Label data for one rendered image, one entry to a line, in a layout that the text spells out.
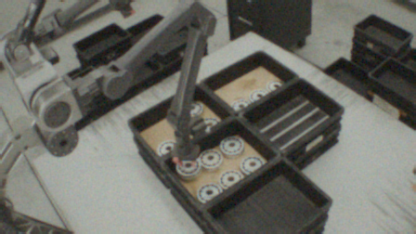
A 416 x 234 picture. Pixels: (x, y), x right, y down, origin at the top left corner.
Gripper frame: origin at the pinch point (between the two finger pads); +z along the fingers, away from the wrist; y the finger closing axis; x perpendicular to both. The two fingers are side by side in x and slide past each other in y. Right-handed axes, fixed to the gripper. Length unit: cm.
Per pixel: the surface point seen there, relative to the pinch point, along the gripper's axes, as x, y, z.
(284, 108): -43, -37, 7
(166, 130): -24.8, 16.3, 7.2
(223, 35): -226, 25, 89
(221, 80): -56, -5, 2
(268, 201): 9.6, -33.6, 7.1
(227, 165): -6.8, -14.5, 7.0
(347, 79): -136, -84, 61
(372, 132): -43, -84, 19
